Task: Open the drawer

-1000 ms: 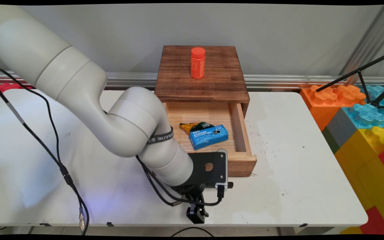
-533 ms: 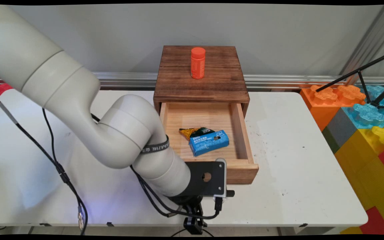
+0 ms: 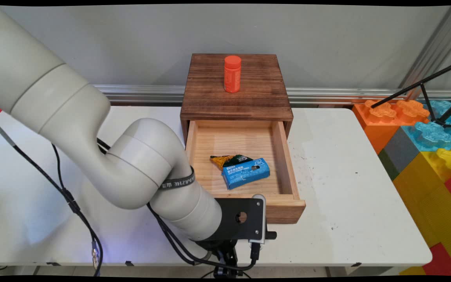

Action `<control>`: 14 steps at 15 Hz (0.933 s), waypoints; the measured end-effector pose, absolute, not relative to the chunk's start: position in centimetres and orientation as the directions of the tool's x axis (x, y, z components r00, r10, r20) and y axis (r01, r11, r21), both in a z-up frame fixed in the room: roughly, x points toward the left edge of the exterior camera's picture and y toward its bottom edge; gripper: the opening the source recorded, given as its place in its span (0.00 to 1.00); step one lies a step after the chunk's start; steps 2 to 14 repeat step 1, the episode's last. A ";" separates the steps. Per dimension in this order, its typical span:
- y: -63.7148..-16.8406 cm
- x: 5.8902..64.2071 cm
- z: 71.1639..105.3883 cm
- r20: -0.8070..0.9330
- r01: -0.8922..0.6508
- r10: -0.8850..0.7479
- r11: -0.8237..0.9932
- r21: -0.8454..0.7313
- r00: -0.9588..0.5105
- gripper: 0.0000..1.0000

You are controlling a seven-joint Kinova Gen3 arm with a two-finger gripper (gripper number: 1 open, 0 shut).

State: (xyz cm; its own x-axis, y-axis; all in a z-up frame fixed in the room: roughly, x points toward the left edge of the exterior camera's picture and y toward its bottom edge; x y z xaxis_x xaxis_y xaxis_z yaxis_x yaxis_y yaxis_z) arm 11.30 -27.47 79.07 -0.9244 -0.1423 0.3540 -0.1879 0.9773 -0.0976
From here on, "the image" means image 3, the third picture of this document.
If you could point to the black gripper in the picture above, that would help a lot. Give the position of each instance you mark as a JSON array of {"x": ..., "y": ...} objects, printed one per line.
[{"x": 217, "y": 246}]

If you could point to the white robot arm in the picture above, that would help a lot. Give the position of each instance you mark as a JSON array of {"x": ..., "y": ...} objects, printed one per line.
[{"x": 73, "y": 113}]

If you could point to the blue cardboard box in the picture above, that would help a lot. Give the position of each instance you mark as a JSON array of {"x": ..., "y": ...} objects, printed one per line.
[{"x": 245, "y": 174}]

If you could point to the yellow green snack packet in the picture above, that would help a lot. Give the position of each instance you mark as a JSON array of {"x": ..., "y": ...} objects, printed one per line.
[{"x": 225, "y": 160}]

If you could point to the green giant toy brick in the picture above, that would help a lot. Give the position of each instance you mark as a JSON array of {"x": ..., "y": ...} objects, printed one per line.
[{"x": 388, "y": 166}]

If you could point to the orange plastic bottle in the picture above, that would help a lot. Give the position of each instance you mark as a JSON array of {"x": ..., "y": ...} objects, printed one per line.
[{"x": 232, "y": 76}]

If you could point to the orange giant toy brick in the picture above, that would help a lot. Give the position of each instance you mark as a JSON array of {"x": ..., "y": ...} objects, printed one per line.
[{"x": 378, "y": 133}]

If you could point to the grey giant toy brick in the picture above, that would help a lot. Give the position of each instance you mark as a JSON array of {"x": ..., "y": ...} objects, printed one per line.
[{"x": 399, "y": 152}]

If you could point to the yellow giant toy brick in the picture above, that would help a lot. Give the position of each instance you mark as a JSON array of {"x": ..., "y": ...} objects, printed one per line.
[{"x": 425, "y": 196}]

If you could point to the blue giant toy brick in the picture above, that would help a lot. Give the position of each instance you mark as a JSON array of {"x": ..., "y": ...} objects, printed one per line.
[{"x": 433, "y": 135}]

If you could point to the black tripod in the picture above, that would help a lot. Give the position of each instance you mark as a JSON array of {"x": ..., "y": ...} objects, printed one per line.
[{"x": 405, "y": 91}]

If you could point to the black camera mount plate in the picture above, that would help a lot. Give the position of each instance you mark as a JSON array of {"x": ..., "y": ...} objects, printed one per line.
[{"x": 229, "y": 217}]

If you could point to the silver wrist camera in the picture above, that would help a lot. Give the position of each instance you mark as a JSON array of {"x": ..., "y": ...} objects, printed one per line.
[{"x": 260, "y": 219}]

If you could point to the horizontal aluminium rail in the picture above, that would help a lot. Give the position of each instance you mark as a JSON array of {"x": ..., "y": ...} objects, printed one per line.
[{"x": 327, "y": 94}]

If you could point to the slanted aluminium post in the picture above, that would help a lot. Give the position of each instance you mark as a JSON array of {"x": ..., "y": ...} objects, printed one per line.
[{"x": 441, "y": 43}]

